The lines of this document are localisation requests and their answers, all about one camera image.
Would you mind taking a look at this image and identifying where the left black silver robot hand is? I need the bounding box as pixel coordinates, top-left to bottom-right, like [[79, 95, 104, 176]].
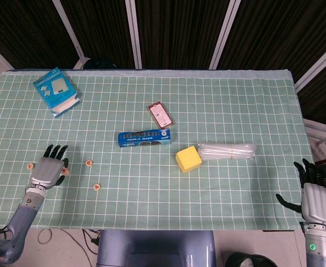
[[29, 144, 70, 190]]

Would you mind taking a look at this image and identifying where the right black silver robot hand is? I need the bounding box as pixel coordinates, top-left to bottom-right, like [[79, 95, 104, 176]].
[[275, 158, 326, 225]]

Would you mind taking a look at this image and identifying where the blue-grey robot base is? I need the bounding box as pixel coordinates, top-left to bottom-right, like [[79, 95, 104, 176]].
[[96, 230, 217, 267]]

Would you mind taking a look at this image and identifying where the tan rubber band loop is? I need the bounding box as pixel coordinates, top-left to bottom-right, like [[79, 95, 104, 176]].
[[37, 228, 53, 245]]

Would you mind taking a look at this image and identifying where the white metal rack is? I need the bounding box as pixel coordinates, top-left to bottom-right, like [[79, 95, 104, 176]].
[[303, 118, 326, 161]]

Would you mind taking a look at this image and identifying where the blue kitchen scale box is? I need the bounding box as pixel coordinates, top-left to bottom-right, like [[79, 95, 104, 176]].
[[32, 66, 82, 118]]

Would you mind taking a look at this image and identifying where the black waste bin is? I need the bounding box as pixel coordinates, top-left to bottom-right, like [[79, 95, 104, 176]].
[[224, 251, 278, 267]]

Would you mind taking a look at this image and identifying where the blue Oreo cookie box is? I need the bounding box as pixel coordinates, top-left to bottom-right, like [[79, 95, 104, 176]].
[[117, 128, 171, 149]]

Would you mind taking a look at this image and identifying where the clear pack of straws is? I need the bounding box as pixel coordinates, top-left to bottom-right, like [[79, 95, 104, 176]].
[[196, 142, 257, 161]]

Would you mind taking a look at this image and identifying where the green checked tablecloth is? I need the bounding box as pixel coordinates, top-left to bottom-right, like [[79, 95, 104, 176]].
[[0, 68, 315, 231]]

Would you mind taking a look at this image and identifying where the black chair back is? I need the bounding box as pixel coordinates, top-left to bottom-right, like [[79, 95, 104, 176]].
[[83, 57, 118, 70]]

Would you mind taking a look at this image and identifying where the red playing card box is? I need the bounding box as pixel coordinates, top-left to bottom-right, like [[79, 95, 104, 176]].
[[147, 101, 174, 129]]

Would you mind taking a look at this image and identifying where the yellow foam cube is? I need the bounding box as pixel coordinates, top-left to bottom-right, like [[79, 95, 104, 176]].
[[175, 145, 202, 175]]

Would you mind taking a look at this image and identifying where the brown floor cable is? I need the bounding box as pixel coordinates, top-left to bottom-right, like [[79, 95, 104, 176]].
[[60, 229, 93, 267]]

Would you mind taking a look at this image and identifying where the black cable with plug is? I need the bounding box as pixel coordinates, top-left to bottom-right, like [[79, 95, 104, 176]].
[[81, 228, 101, 254]]

